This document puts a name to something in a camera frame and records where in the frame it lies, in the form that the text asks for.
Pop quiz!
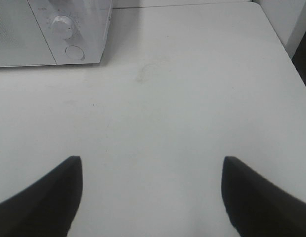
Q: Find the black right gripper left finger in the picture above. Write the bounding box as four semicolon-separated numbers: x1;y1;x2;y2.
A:
0;156;83;237

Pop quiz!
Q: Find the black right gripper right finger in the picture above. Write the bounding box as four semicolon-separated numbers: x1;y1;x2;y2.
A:
221;157;306;237

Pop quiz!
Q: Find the round white door button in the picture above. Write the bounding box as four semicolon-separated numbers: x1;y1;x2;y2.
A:
65;45;85;60

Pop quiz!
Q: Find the white microwave door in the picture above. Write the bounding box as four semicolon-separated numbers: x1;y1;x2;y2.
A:
0;0;56;67

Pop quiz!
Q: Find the white timer knob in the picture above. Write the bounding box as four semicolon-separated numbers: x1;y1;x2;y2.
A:
51;15;76;40

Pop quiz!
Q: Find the white microwave oven body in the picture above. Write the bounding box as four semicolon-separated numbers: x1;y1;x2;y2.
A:
0;0;113;68

